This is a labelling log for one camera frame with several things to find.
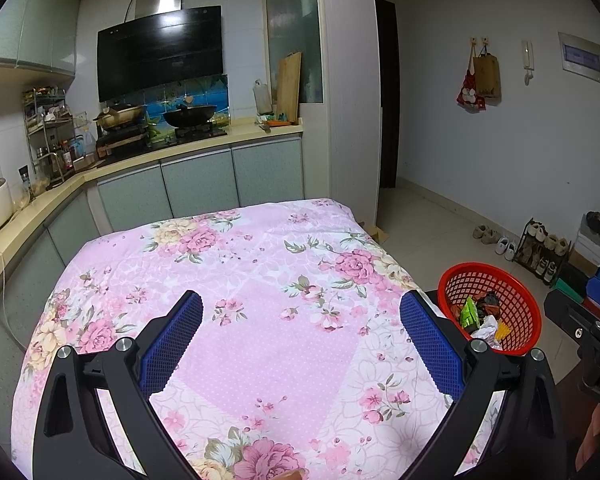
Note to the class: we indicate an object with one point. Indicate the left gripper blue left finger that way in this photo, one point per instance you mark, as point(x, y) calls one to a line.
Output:
point(164, 340)

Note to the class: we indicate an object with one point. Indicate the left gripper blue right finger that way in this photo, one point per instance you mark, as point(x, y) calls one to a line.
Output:
point(440, 357)

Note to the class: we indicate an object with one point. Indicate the green snack wrapper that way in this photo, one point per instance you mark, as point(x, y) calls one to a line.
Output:
point(469, 317)

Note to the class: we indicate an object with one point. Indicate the white tissue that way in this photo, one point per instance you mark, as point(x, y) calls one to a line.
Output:
point(487, 332)

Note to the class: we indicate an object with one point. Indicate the orange plastic bag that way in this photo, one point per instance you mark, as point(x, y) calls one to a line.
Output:
point(488, 304)

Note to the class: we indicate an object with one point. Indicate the kitchen counter cabinets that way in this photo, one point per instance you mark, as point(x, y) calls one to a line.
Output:
point(246, 166)

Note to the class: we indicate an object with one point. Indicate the right hand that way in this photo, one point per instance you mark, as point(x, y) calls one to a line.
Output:
point(591, 440)

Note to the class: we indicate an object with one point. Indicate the left hand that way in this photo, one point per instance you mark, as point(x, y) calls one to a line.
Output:
point(296, 474)

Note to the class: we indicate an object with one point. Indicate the stacked shoe boxes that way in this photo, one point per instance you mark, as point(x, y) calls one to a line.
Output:
point(579, 275)

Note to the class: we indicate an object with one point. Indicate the red plastic mesh basket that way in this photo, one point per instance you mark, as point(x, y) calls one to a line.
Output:
point(519, 309)

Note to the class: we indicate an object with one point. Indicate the black shoe rack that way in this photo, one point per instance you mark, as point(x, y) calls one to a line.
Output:
point(541, 252)

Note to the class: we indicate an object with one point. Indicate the white shoes pair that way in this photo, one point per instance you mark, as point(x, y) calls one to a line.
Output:
point(506, 247)

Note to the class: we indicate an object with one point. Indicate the beige slippers pair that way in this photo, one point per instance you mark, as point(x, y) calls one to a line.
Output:
point(486, 235)

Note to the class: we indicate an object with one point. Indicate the cardboard box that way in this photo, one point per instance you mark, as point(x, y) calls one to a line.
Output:
point(376, 234)

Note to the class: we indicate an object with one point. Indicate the pink floral tablecloth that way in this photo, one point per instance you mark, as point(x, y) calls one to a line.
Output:
point(300, 362)

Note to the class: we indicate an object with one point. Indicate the black wok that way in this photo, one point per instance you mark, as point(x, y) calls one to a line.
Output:
point(189, 116)

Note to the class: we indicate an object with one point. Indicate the brass pot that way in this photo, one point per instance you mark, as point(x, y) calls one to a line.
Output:
point(110, 118)

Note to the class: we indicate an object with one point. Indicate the red hanging bag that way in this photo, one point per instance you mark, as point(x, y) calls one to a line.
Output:
point(468, 97)

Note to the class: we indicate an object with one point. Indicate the metal spice rack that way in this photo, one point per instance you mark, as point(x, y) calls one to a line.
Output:
point(60, 142)

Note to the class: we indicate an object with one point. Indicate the brown paper bag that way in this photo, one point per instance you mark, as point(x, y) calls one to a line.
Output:
point(487, 72)

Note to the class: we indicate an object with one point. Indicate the white intercom phone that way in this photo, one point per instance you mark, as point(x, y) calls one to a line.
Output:
point(527, 60)

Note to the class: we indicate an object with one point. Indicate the wooden cutting board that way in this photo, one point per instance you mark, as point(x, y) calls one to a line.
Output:
point(288, 87)

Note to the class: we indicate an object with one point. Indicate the black range hood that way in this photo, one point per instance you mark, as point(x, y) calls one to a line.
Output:
point(159, 49)

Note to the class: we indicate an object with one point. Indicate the grey wall panel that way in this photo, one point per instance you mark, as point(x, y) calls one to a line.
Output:
point(580, 56)

